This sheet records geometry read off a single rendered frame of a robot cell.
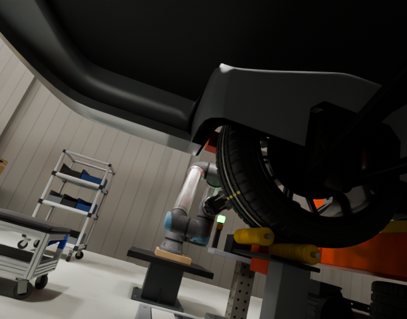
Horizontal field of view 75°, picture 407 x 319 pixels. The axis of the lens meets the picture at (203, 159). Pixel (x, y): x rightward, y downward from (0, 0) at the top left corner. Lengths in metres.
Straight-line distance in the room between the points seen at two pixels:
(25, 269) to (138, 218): 2.81
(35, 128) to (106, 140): 1.05
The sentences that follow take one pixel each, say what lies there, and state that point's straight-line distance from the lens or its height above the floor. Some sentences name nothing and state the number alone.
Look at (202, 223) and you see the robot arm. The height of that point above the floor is 0.54.
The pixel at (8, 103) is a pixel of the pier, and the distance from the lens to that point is 4.99.
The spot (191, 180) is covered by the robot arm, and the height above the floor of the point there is 0.79.
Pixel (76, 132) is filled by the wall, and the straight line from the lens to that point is 4.60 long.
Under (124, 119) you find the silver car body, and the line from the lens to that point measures 0.91.
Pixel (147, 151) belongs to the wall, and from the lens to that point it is 4.37.
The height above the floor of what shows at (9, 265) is 0.13.
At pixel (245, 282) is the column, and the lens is 1.79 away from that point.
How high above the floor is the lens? 0.41
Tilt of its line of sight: 19 degrees up
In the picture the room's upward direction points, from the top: 16 degrees clockwise
